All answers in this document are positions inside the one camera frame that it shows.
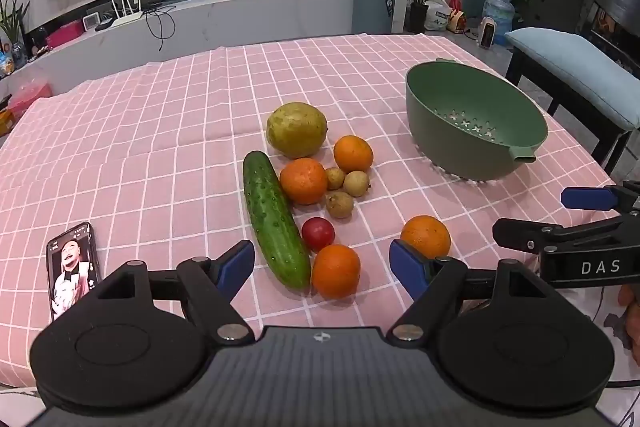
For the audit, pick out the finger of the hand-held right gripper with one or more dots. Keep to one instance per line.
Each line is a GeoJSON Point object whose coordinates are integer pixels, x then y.
{"type": "Point", "coordinates": [520, 232]}
{"type": "Point", "coordinates": [585, 199]}

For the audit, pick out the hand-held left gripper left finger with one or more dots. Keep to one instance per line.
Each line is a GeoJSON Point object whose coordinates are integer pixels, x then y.
{"type": "Point", "coordinates": [236, 264]}

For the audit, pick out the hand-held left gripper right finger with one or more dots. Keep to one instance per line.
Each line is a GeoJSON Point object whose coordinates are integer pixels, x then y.
{"type": "Point", "coordinates": [407, 267]}

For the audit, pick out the orange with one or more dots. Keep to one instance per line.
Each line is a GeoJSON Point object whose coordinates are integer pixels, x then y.
{"type": "Point", "coordinates": [336, 272]}
{"type": "Point", "coordinates": [353, 153]}
{"type": "Point", "coordinates": [303, 181]}
{"type": "Point", "coordinates": [426, 236]}

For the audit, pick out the green cucumber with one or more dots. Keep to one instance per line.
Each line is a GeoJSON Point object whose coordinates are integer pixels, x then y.
{"type": "Point", "coordinates": [272, 217]}

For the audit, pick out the red tomato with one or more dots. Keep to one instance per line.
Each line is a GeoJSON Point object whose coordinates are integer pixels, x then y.
{"type": "Point", "coordinates": [318, 234]}

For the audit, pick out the yellow-green pear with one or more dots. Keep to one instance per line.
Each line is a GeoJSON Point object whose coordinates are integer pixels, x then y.
{"type": "Point", "coordinates": [296, 129]}

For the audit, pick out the green colander bowl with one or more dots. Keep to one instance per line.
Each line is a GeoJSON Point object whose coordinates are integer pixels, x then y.
{"type": "Point", "coordinates": [450, 92]}

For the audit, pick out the person's right hand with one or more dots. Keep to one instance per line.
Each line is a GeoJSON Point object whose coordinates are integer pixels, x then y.
{"type": "Point", "coordinates": [632, 317]}

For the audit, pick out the light blue cushioned bench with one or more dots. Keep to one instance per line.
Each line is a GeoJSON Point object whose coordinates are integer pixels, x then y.
{"type": "Point", "coordinates": [590, 117]}

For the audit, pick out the light blue seat cushion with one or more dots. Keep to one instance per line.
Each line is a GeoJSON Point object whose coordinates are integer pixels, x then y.
{"type": "Point", "coordinates": [575, 67]}

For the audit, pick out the pink checked tablecloth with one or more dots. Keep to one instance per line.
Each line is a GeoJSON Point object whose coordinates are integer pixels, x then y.
{"type": "Point", "coordinates": [150, 132]}

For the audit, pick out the black smartphone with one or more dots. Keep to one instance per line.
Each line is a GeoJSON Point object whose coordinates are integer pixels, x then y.
{"type": "Point", "coordinates": [73, 269]}

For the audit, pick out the small white heater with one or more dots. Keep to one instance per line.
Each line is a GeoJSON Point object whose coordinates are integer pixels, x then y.
{"type": "Point", "coordinates": [486, 32]}

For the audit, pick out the blue water jug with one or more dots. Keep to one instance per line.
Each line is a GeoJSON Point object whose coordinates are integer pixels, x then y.
{"type": "Point", "coordinates": [498, 14]}

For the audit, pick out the orange shopping bag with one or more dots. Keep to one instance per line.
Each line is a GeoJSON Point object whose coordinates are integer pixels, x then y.
{"type": "Point", "coordinates": [456, 19]}

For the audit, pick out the white plastic bag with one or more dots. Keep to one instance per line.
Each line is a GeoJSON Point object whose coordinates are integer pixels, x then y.
{"type": "Point", "coordinates": [436, 14]}

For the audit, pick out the grey trash can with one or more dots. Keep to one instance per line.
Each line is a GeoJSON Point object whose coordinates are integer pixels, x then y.
{"type": "Point", "coordinates": [372, 7]}

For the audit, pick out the red basket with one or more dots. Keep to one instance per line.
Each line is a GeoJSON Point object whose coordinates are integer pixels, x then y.
{"type": "Point", "coordinates": [30, 97]}

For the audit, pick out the white router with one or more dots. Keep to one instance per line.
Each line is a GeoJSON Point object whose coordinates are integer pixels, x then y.
{"type": "Point", "coordinates": [125, 14]}

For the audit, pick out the pink box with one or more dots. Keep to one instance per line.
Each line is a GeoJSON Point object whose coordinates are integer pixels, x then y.
{"type": "Point", "coordinates": [64, 34]}

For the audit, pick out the slim-leaf potted plant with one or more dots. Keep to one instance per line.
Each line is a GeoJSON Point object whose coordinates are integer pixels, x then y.
{"type": "Point", "coordinates": [12, 22]}

